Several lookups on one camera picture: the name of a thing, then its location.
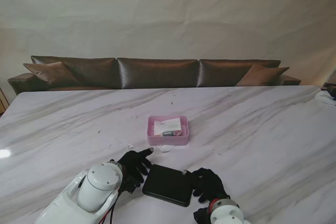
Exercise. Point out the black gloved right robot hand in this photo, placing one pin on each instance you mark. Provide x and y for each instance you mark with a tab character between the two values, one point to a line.
207	184

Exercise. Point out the black tissue box base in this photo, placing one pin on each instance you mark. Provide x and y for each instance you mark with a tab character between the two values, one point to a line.
168	184

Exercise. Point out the white crumpled cloth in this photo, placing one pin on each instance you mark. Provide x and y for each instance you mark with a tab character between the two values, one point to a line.
326	98

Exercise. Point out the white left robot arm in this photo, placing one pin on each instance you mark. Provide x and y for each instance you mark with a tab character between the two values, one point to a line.
89	195

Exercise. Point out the wooden furniture edge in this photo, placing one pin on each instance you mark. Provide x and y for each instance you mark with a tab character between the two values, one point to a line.
2	100

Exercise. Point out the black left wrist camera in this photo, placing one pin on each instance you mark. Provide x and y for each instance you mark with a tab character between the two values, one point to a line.
130	184

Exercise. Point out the clear tissue pack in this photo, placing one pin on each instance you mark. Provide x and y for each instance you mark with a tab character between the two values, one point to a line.
168	127

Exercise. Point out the brown leather sofa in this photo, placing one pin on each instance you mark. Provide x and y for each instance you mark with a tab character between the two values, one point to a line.
157	73

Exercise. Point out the small white paper scrap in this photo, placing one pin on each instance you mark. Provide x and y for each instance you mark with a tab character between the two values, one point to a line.
129	145

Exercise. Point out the brown throw cushion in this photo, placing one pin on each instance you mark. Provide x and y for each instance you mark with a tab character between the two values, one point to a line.
50	73
262	75

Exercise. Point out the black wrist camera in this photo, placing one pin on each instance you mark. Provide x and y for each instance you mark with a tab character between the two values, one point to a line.
130	184
201	214

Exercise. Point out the pink tissue box cover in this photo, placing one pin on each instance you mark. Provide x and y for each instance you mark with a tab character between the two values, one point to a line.
168	141

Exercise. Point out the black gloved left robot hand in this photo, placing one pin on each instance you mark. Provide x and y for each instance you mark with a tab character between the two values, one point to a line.
134	165

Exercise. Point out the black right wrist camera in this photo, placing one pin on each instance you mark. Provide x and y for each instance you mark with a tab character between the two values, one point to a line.
201	214

